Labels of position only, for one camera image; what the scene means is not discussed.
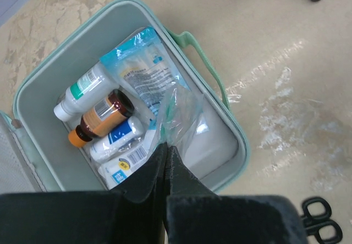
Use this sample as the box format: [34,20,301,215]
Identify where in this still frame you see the black handled scissors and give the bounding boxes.
[301,196,343,244]

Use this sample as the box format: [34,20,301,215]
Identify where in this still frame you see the brown bottle orange cap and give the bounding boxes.
[68,89,135,148]

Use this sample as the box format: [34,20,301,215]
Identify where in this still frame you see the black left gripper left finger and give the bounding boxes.
[1,143,168,243]

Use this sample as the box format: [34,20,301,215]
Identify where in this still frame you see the white blue bandage roll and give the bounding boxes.
[89,116,144,163]

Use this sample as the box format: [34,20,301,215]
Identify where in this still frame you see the light blue foil pouch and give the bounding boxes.
[100,27,189,115]

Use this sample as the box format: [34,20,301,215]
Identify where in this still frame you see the mint green medicine case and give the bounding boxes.
[1,0,249,193]

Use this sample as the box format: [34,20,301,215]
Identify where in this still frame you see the white plastic bottle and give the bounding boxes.
[53,62,119,122]

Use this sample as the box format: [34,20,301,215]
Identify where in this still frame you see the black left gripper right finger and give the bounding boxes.
[166,146,308,243]

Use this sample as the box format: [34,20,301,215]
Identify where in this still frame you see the clear green dotted packet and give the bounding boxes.
[150,83,209,157]

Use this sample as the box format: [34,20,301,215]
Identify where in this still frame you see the white gauze dressing packet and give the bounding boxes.
[98,130,156,190]

